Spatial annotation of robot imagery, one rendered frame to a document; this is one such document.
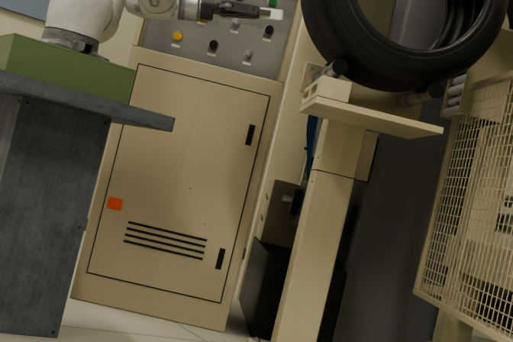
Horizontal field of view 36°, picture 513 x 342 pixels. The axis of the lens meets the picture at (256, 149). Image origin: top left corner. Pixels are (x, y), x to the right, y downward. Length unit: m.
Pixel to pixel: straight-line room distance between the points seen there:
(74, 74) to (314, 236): 0.95
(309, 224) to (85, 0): 0.99
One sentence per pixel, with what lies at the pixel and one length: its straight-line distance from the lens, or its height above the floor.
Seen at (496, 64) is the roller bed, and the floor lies 1.08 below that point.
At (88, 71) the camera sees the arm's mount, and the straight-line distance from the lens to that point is 2.14.
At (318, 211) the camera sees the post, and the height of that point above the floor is 0.49.
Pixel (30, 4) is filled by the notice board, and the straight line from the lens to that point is 4.89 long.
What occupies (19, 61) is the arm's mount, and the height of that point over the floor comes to 0.69.
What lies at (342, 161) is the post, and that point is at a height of 0.67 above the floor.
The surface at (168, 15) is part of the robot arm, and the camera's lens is 2.26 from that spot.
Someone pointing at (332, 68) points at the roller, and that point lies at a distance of 2.22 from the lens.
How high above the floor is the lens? 0.52
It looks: 3 degrees up
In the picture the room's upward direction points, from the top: 14 degrees clockwise
